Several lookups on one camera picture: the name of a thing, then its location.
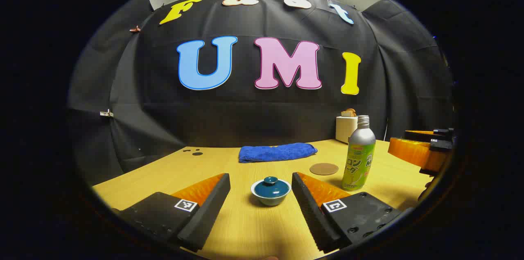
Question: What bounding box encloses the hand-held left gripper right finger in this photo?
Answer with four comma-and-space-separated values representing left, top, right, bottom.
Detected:
291, 172, 404, 253

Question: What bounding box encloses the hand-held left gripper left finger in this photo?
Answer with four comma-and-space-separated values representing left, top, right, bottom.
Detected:
117, 173, 231, 252

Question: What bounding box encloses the white and teal teacup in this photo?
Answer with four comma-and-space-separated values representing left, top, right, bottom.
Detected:
251, 180, 292, 206

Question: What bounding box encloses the teal teacup lid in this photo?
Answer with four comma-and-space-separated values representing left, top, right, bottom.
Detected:
254, 176, 290, 197

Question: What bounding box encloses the round brown coaster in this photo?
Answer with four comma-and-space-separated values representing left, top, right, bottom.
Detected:
309, 163, 339, 176

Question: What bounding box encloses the silver green water bottle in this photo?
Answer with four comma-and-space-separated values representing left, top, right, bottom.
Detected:
342, 115, 376, 192

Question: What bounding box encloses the blue towel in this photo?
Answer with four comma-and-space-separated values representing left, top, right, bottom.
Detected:
239, 142, 318, 163

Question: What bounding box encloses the white toaster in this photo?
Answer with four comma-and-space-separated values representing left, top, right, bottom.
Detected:
335, 116, 359, 144

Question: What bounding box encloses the black backdrop cloth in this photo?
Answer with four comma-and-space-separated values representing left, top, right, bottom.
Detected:
68, 0, 455, 187

